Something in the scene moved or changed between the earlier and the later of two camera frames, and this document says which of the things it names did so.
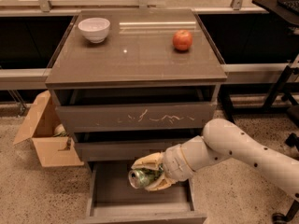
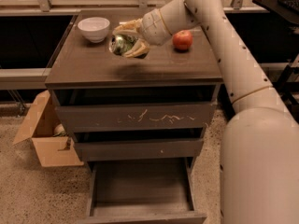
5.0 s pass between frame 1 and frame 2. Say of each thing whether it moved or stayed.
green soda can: moved
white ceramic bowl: stayed
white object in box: stayed
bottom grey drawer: stayed
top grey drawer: stayed
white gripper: moved
